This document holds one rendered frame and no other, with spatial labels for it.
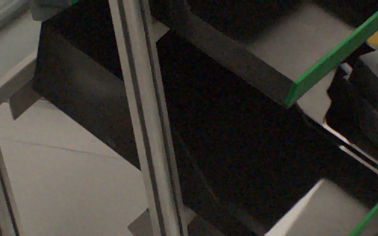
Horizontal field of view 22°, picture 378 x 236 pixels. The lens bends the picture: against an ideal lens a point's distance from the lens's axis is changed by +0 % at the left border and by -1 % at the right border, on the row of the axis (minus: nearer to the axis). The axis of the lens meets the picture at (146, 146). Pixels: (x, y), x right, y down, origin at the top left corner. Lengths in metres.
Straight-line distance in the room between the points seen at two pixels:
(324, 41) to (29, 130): 1.04
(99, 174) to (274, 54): 0.87
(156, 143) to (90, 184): 0.81
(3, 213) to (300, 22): 0.31
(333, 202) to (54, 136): 0.91
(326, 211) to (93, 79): 0.21
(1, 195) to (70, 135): 0.81
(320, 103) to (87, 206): 0.63
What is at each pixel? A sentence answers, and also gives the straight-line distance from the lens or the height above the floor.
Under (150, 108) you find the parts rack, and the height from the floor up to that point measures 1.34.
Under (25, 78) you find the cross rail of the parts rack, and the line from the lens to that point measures 0.85.
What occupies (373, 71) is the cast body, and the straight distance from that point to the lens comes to 0.86.
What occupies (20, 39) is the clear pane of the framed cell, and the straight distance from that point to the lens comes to 1.72.
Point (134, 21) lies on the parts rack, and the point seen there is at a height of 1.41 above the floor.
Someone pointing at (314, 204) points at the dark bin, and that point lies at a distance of 0.80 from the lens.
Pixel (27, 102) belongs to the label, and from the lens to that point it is 0.88.
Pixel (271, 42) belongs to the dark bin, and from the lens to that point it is 0.69.
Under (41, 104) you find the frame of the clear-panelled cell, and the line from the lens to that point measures 1.74.
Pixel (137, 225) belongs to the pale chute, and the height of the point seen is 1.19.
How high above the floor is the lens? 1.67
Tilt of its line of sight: 31 degrees down
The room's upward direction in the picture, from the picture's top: 11 degrees counter-clockwise
